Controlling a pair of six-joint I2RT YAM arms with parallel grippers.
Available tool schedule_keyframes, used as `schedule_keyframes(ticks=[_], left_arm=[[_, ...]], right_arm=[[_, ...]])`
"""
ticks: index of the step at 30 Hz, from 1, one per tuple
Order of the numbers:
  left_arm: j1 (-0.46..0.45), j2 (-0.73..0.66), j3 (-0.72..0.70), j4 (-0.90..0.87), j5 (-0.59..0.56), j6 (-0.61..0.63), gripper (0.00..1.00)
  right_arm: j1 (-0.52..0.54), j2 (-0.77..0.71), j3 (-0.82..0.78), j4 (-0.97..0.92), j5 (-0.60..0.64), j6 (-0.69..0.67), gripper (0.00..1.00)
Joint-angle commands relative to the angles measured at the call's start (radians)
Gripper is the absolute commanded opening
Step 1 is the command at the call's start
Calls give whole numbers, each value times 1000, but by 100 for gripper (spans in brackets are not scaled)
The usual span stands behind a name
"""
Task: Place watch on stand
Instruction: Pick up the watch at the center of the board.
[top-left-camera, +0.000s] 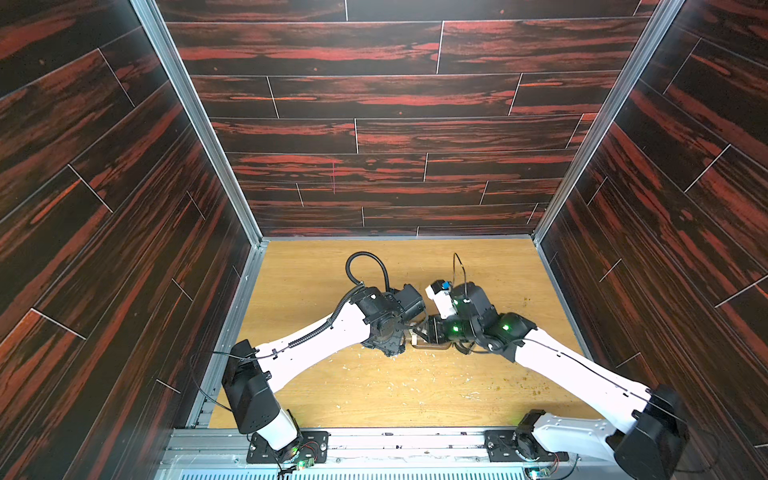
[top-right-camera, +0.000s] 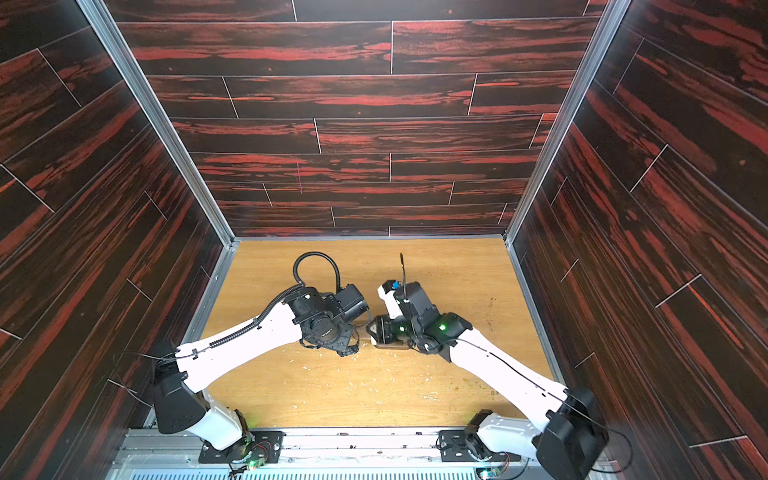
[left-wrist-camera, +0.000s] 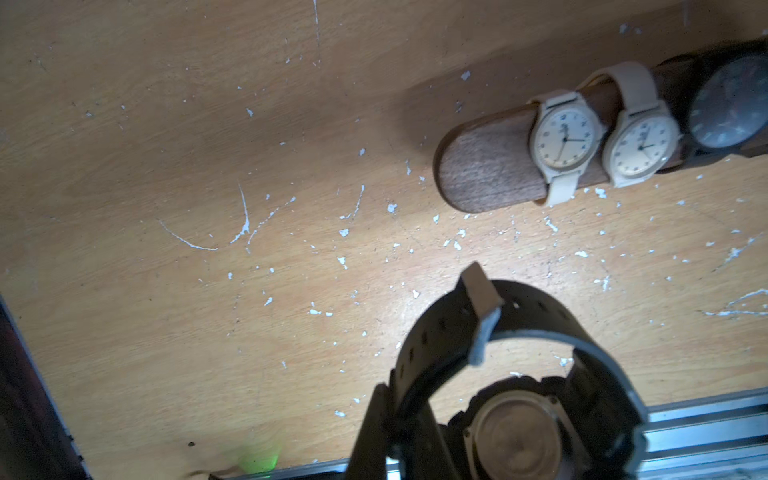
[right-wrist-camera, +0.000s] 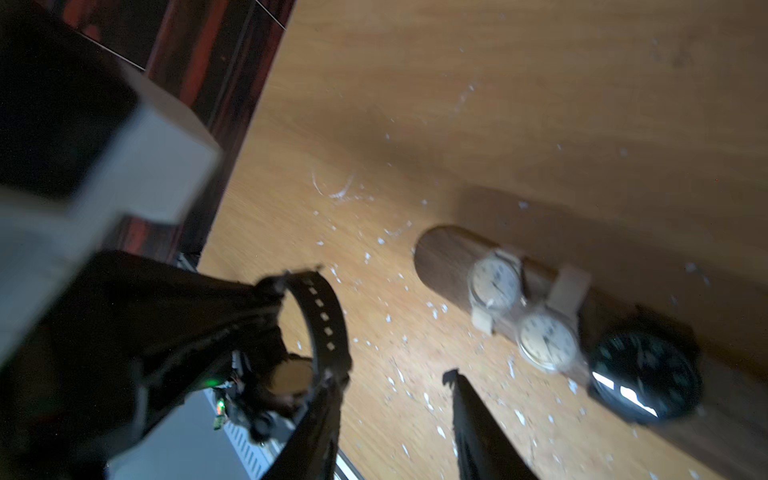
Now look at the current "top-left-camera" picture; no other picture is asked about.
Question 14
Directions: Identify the dark wooden watch stand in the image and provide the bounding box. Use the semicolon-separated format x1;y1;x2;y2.
409;328;453;351

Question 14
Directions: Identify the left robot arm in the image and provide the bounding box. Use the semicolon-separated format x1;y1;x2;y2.
222;284;426;453

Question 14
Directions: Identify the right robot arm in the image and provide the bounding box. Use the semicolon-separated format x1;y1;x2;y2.
417;280;689;479

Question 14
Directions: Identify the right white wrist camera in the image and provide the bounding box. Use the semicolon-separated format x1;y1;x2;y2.
425;280;457;320

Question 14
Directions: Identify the left black cable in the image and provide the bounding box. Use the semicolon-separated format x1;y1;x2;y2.
344;250;392;295

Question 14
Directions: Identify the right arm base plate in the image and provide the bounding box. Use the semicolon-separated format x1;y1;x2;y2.
483;428;570;464

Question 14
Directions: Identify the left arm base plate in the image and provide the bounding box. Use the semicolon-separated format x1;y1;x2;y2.
246;429;330;468

